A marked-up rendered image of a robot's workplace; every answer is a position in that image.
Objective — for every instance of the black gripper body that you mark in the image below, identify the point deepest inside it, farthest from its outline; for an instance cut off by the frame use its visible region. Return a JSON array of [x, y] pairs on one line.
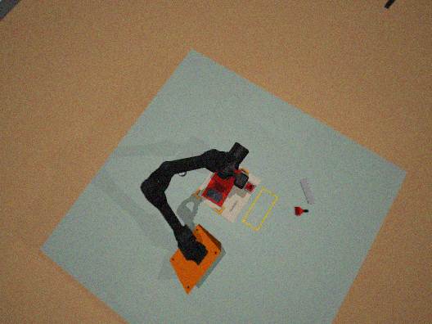
[[241, 179]]

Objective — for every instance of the grey flat bar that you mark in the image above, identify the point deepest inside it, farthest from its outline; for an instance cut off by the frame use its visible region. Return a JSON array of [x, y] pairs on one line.
[[307, 192]]

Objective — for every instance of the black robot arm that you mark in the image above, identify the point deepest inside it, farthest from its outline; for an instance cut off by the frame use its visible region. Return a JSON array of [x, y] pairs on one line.
[[154, 187]]

